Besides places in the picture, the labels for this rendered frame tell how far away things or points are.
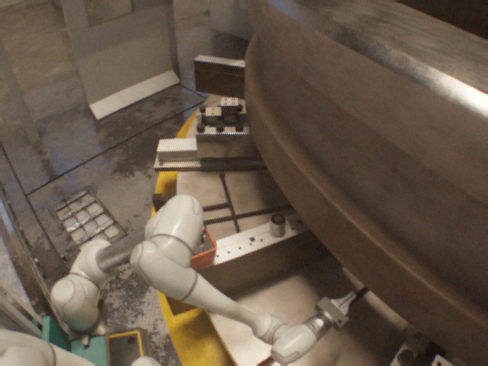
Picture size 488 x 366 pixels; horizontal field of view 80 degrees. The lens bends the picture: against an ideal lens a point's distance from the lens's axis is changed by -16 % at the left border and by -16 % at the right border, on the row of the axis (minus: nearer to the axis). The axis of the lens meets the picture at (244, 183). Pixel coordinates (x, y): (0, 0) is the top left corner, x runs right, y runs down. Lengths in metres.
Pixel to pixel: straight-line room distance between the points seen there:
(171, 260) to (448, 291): 0.93
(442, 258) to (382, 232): 0.25
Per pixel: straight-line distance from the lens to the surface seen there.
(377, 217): 1.35
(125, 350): 1.96
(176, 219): 1.00
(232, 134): 2.45
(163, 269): 0.93
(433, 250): 1.31
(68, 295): 1.39
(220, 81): 3.59
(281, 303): 2.00
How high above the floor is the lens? 2.09
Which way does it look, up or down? 44 degrees down
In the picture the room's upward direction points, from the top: straight up
